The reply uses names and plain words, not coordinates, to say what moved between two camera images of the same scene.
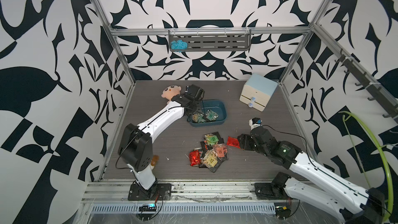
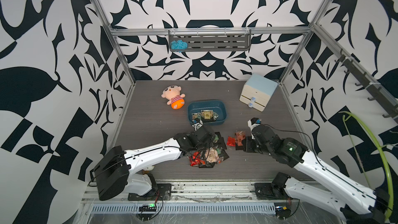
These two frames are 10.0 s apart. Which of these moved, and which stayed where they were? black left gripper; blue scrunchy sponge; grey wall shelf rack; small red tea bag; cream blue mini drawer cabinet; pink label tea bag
Moved: black left gripper; pink label tea bag
Stayed: blue scrunchy sponge; cream blue mini drawer cabinet; small red tea bag; grey wall shelf rack
